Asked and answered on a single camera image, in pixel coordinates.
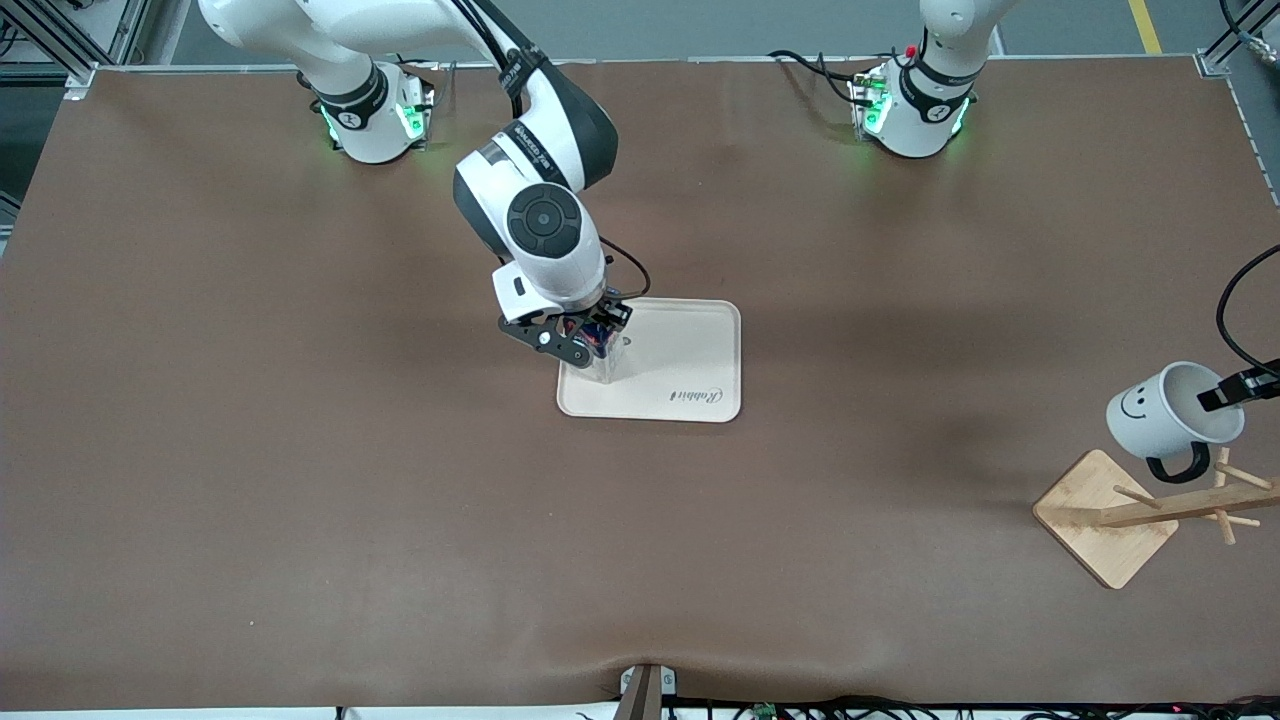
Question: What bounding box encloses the cream rabbit print tray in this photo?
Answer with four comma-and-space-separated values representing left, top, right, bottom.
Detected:
556, 296, 743, 424

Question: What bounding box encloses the black left base cable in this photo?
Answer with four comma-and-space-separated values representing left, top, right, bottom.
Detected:
768, 50, 873, 107

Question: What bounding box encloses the white smiley mug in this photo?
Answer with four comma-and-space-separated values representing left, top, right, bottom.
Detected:
1105, 361, 1247, 485

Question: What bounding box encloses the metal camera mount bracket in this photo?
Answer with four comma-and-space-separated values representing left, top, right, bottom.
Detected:
618, 663, 677, 720

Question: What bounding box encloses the silver aluminium frame profile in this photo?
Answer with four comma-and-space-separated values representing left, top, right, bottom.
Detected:
1195, 0, 1280, 79
0, 0, 151, 101

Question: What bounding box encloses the wooden cup rack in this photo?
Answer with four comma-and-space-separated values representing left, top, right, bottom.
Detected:
1032, 447, 1280, 591

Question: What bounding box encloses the blue milk carton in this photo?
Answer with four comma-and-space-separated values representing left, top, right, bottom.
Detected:
560, 318, 626, 387

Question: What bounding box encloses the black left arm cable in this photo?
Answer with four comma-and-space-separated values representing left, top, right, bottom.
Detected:
1216, 245, 1280, 379

